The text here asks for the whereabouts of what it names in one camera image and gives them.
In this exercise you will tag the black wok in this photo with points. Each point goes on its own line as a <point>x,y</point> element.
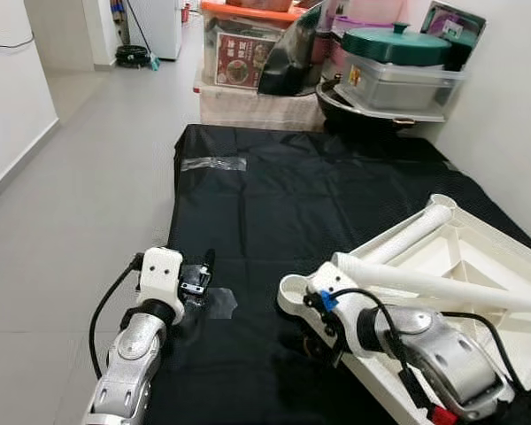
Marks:
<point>354,115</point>

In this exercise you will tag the pink lidded clear container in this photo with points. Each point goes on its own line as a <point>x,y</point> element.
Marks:
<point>372,19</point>

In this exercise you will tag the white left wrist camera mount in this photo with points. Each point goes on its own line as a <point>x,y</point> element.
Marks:
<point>159,274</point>

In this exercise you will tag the clear tape strip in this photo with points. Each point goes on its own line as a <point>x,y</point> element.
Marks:
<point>212,164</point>

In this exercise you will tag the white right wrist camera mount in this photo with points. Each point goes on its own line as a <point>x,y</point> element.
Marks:
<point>341,283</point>

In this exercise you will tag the orange lidded red print box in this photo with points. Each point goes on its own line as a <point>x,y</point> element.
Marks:
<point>243,57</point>

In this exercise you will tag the white appliance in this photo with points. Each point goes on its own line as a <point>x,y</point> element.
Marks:
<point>155,27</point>

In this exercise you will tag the white plastic children table top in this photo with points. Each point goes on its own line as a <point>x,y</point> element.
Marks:
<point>478,248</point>

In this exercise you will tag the purple printed box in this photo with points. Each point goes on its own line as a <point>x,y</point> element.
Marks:
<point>456,22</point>

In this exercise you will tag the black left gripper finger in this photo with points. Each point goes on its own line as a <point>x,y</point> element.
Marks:
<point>209,261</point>

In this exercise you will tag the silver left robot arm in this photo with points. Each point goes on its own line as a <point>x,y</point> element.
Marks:
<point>128,372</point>

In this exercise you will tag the dark plastic bag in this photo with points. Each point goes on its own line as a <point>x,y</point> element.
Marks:
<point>288,66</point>

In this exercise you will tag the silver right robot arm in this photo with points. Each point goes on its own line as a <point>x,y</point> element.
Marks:
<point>442,354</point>

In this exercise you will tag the green lidded pot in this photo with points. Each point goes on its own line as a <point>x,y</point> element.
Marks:
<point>394,44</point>

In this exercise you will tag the clear plastic storage box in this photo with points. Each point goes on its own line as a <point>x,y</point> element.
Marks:
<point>398,88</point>

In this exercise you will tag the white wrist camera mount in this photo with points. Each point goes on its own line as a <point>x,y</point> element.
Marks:
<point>159,274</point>
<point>341,283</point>

